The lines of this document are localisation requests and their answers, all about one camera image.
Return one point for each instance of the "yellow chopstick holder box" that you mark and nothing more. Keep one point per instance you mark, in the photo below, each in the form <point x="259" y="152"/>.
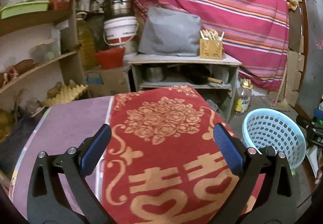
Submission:
<point x="211" y="44"/>

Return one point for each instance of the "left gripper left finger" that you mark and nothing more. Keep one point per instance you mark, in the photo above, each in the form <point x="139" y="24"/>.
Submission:
<point x="47" y="201"/>

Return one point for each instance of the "large cooking oil jug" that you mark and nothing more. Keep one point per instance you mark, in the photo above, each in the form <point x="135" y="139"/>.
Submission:
<point x="86" y="42"/>

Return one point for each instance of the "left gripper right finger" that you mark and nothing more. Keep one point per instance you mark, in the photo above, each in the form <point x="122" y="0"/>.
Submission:
<point x="264" y="192"/>

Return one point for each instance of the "red small basket on shelf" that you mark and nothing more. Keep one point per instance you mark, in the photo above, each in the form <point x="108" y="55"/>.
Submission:
<point x="59" y="5"/>

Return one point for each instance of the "red plastic basin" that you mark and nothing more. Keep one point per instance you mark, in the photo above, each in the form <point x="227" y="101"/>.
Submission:
<point x="111" y="58"/>

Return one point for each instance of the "red gold patterned towel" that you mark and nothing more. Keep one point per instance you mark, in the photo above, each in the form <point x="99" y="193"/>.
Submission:
<point x="162" y="164"/>

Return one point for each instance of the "grey low cabinet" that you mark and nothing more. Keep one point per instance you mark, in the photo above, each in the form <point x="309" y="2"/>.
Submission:
<point x="214" y="79"/>

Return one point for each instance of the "wooden corner shelf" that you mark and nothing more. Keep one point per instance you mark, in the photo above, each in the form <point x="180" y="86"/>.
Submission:
<point x="20" y="34"/>

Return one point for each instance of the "yellow egg carton tray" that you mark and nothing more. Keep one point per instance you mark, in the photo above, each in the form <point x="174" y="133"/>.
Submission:
<point x="64" y="95"/>

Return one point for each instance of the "grey cloth covered appliance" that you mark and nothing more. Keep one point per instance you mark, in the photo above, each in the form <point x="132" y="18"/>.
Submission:
<point x="170" y="33"/>

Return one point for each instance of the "white plastic bucket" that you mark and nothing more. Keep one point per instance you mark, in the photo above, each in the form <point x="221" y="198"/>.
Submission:
<point x="119" y="31"/>

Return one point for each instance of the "light blue plastic basket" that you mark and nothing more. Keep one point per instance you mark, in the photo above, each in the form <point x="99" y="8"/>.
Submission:
<point x="267" y="127"/>

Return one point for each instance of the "small oil bottle on floor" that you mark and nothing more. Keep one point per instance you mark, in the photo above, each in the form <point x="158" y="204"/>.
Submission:
<point x="243" y="96"/>

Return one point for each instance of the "striped pink curtain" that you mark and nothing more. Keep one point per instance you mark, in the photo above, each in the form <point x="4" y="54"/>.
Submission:
<point x="255" y="32"/>

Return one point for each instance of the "clear plastic container on shelf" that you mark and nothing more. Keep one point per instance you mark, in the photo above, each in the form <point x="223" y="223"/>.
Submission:
<point x="46" y="51"/>

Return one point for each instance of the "purple table cloth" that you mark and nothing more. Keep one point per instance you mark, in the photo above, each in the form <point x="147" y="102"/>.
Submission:
<point x="61" y="127"/>

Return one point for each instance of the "cardboard box under basin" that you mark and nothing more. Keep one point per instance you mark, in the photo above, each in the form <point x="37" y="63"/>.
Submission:
<point x="108" y="82"/>

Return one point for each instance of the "green plastic tray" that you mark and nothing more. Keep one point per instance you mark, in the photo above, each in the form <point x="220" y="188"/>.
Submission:
<point x="23" y="8"/>

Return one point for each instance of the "steel cooking pot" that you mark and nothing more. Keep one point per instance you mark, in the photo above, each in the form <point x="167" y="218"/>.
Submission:
<point x="118" y="8"/>

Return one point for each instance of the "dark blue plastic crate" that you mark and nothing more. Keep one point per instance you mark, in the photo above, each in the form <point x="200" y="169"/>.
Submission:
<point x="12" y="146"/>

